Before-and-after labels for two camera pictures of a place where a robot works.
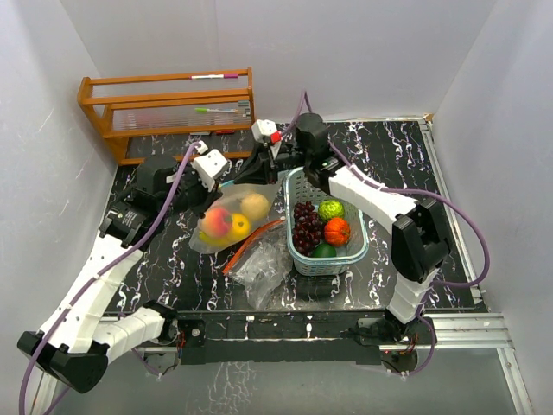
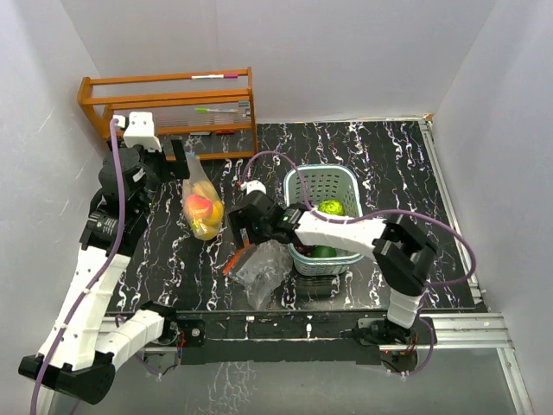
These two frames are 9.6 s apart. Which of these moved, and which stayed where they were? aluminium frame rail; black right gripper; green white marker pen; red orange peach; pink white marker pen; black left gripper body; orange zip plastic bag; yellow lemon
Moved: yellow lemon; black left gripper body; black right gripper; red orange peach
Stayed: pink white marker pen; green white marker pen; orange zip plastic bag; aluminium frame rail
